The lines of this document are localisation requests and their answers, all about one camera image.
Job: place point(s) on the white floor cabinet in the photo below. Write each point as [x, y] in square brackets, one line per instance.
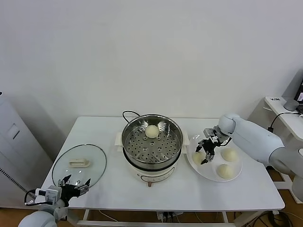
[14, 146]

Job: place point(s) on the white desk base frame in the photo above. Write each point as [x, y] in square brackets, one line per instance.
[286, 185]

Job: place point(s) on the white electric cooker base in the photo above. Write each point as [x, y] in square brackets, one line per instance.
[154, 175]

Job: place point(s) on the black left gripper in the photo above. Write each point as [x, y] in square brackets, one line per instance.
[68, 192]

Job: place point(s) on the white side desk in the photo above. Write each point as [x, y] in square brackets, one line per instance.
[291, 123]

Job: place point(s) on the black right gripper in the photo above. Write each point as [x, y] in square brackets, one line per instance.
[209, 146]

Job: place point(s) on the white round plate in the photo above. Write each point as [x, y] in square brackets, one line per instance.
[213, 172]

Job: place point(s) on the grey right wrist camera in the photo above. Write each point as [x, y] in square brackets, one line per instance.
[211, 134]

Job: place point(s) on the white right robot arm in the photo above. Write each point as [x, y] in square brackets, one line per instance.
[251, 139]

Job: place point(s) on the stainless steel steamer basket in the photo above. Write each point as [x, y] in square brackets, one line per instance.
[165, 125]

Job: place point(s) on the white power strip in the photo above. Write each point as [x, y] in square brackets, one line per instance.
[163, 216]

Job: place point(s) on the white steamed baozi bun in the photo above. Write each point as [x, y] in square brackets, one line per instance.
[225, 171]
[151, 132]
[229, 155]
[196, 158]

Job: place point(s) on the grey round desk object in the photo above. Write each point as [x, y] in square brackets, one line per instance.
[291, 105]

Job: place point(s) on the small printed desk label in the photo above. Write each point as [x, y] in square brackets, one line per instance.
[275, 99]

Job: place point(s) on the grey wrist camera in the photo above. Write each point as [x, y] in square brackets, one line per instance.
[211, 134]
[50, 194]

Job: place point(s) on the white table frame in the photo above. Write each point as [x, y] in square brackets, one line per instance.
[132, 222]

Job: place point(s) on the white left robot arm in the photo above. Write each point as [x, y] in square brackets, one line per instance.
[35, 221]

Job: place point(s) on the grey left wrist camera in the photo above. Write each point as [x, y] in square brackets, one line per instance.
[50, 194]

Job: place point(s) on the dark laptop screen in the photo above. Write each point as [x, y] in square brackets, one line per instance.
[299, 93]

